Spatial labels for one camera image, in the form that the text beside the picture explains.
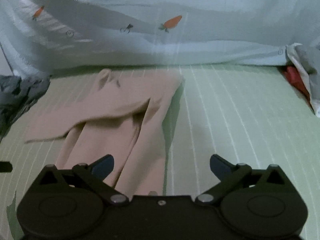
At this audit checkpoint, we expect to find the beige shirt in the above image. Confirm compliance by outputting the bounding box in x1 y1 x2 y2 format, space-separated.
25 69 182 197

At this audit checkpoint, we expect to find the blue denim garment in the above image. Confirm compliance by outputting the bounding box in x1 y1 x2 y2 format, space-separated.
1 75 50 137

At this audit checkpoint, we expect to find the light blue carrot-print quilt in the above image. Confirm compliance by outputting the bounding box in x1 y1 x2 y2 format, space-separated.
1 0 319 75

